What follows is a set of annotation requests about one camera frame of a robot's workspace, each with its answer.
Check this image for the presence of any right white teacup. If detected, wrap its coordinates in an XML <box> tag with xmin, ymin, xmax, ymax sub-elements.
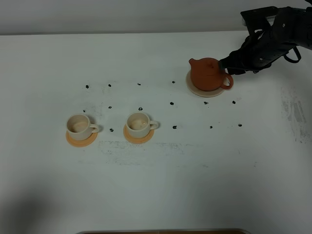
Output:
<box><xmin>126</xmin><ymin>112</ymin><xmax>159</xmax><ymax>138</ymax></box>

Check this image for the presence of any brown clay teapot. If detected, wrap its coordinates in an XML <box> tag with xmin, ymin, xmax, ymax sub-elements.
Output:
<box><xmin>189</xmin><ymin>58</ymin><xmax>234</xmax><ymax>92</ymax></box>

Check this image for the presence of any brown tray edge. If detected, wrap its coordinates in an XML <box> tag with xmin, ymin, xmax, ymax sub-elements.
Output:
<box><xmin>80</xmin><ymin>229</ymin><xmax>250</xmax><ymax>234</ymax></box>

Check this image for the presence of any orange coaster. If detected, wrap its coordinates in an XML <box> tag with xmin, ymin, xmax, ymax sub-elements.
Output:
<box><xmin>66</xmin><ymin>129</ymin><xmax>98</xmax><ymax>148</ymax></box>
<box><xmin>123</xmin><ymin>125</ymin><xmax>154</xmax><ymax>144</ymax></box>

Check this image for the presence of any cream teapot coaster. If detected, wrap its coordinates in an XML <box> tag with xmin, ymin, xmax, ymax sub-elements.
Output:
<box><xmin>186</xmin><ymin>70</ymin><xmax>224</xmax><ymax>98</ymax></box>

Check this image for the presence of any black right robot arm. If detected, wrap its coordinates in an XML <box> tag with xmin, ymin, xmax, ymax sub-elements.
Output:
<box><xmin>218</xmin><ymin>6</ymin><xmax>312</xmax><ymax>75</ymax></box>

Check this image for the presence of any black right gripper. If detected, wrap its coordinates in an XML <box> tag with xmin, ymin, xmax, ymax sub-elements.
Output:
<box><xmin>218</xmin><ymin>6</ymin><xmax>307</xmax><ymax>75</ymax></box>

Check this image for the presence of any left white teacup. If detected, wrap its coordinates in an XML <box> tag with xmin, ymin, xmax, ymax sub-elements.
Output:
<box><xmin>66</xmin><ymin>114</ymin><xmax>100</xmax><ymax>141</ymax></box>

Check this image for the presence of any white teacup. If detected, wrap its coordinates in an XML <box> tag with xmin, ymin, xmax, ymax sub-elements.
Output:
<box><xmin>66</xmin><ymin>114</ymin><xmax>100</xmax><ymax>141</ymax></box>
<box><xmin>126</xmin><ymin>112</ymin><xmax>159</xmax><ymax>138</ymax></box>

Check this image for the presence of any right orange coaster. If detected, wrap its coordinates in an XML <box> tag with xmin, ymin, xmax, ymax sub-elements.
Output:
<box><xmin>123</xmin><ymin>125</ymin><xmax>154</xmax><ymax>144</ymax></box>

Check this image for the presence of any left orange coaster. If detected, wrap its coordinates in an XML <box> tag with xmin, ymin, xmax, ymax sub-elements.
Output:
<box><xmin>66</xmin><ymin>129</ymin><xmax>98</xmax><ymax>148</ymax></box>

